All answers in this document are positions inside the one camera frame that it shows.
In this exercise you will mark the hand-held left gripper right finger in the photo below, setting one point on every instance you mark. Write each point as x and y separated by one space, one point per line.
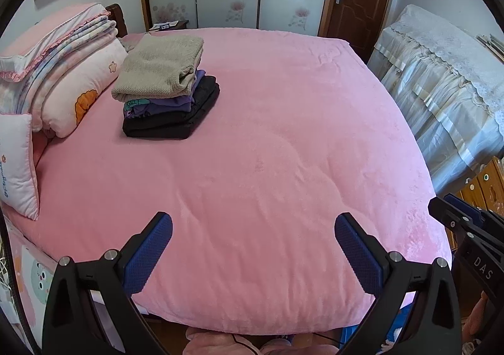
360 252

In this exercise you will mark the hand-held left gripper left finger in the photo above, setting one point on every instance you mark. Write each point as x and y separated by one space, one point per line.
151 252

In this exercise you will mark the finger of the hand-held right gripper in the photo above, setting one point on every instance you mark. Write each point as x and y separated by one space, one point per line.
449 215
466 206

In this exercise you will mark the beige knit sweater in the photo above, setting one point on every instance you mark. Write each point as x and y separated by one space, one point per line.
157 64

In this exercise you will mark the wooden cabinet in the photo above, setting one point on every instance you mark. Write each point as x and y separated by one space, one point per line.
488 186

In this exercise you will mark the person's pink pajamas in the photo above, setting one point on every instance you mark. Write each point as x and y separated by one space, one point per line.
220 345

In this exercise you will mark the cartoon printed bed sheet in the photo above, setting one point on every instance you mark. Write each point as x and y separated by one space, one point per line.
35 280

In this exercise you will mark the black garment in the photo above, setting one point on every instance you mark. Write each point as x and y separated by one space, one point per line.
165 127

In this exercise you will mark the white lace-covered furniture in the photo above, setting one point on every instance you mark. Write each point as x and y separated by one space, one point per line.
433 75

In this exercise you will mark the pink bed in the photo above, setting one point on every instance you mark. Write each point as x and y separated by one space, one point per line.
275 142

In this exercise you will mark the teal garment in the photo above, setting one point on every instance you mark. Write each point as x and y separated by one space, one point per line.
132 105

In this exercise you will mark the purple garment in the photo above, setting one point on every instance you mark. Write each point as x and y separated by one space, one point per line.
173 105

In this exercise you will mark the small white pink-edged pillow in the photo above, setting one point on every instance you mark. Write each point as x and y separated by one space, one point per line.
17 166

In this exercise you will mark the stack of books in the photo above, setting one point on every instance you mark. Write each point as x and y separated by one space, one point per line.
492 46

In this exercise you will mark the white pillow with orange print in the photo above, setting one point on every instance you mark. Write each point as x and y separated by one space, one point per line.
90 79

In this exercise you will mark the brown wooden door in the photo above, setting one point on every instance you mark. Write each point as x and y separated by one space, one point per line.
358 12

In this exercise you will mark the folded floral quilt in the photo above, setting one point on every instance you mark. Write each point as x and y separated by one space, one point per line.
84 36

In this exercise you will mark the dark wooden nightstand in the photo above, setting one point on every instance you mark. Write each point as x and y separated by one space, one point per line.
179 25

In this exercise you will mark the dark wooden headboard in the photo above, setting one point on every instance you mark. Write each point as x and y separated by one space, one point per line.
118 18

